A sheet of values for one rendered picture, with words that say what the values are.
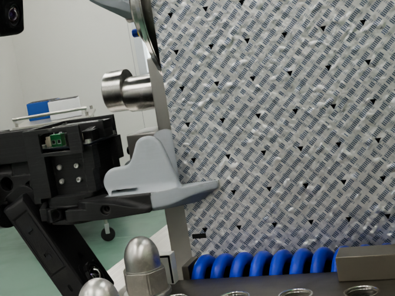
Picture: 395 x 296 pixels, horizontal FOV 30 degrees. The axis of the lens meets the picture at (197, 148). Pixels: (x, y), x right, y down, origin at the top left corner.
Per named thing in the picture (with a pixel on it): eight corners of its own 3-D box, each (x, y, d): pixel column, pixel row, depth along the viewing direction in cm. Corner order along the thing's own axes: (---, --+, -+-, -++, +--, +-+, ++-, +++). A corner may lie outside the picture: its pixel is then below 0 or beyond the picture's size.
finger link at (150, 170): (197, 131, 56) (90, 144, 59) (210, 207, 57) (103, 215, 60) (210, 125, 59) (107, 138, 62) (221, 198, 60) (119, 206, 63)
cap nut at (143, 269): (135, 286, 58) (125, 231, 57) (178, 284, 57) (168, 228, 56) (116, 303, 54) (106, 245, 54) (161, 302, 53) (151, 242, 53)
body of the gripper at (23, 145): (83, 124, 58) (-44, 141, 62) (102, 229, 59) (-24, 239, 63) (122, 112, 65) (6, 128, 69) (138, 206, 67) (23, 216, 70)
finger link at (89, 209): (142, 197, 57) (43, 205, 60) (145, 216, 57) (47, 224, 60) (164, 184, 61) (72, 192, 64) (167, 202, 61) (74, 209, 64)
